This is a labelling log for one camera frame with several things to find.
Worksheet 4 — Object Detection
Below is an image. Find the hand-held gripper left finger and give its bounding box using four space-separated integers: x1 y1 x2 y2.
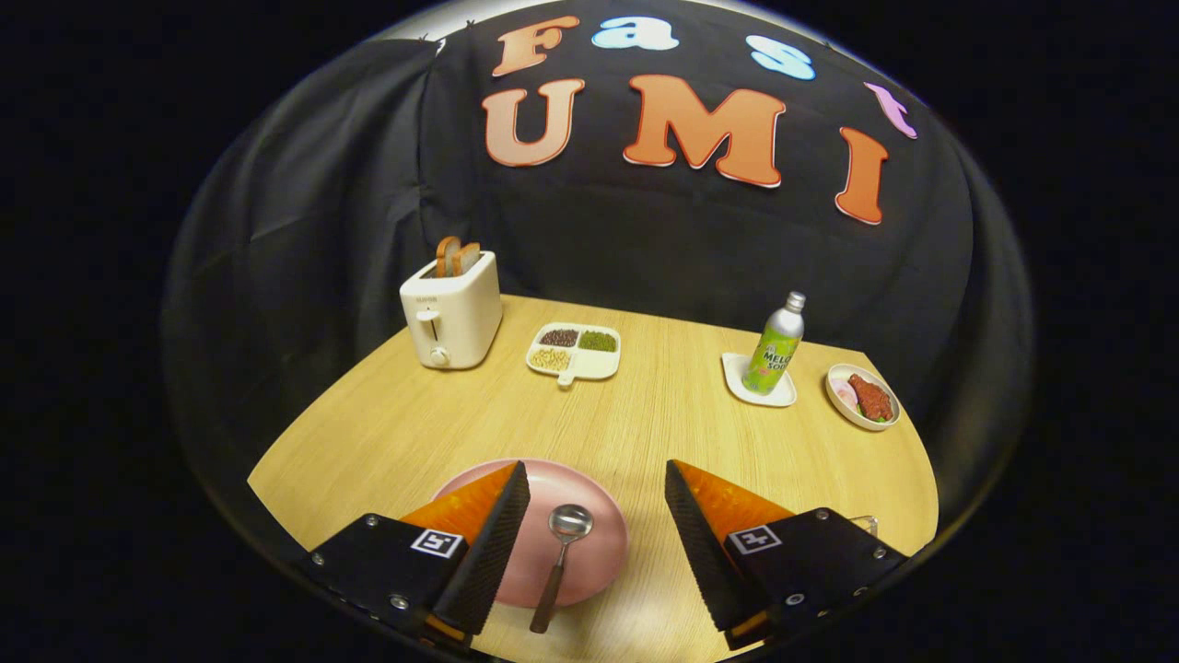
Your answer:
307 459 532 650

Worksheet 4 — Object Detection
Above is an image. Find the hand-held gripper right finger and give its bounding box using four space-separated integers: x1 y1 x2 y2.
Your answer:
664 459 915 651

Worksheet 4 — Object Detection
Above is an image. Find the metal spoon wooden handle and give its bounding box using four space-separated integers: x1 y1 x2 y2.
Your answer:
529 504 595 635

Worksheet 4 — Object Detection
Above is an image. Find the pink round plate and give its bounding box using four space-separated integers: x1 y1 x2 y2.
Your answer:
431 458 630 610

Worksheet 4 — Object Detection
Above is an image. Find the white square coaster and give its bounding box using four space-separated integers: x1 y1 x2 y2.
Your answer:
721 353 799 408

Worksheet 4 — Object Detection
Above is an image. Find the white oval food bowl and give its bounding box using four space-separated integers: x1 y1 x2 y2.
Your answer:
825 363 902 432

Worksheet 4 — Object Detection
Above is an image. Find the white divided snack dish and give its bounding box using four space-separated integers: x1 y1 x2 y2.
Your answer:
526 322 623 388

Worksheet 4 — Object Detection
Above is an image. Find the green label metal bottle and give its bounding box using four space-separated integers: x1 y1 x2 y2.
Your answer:
741 291 808 397

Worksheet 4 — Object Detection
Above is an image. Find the white toaster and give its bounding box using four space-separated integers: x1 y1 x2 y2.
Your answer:
399 250 504 371

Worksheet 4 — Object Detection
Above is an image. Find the brown fried meat piece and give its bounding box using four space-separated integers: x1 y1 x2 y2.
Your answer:
848 373 893 423

